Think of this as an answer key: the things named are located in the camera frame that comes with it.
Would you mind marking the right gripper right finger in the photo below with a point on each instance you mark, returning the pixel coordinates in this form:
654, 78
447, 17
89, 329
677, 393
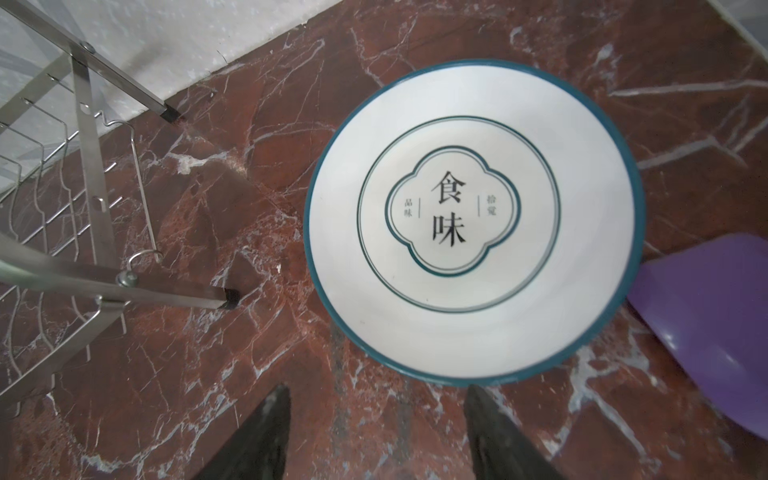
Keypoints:
499, 450

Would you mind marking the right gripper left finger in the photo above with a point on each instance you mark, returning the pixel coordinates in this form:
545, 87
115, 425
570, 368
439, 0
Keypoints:
258, 448

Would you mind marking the steel two-tier dish rack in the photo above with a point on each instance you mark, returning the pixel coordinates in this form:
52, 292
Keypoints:
99, 362

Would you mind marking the white plate thin teal rim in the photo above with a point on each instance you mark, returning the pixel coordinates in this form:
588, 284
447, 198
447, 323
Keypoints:
475, 222

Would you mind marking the purple pink spatula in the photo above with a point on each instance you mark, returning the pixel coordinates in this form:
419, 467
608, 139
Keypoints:
708, 306

